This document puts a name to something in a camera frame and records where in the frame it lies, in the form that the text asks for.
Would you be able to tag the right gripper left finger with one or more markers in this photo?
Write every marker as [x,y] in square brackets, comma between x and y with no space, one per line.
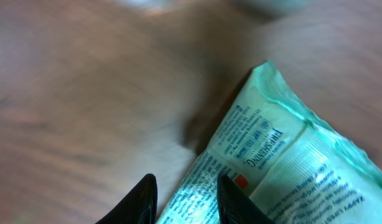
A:
[139,206]

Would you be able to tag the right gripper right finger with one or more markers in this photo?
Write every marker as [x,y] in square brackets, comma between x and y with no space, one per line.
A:
[234,207]

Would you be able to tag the teal wet wipes pack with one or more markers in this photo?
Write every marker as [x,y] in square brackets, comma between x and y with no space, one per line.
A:
[292,165]

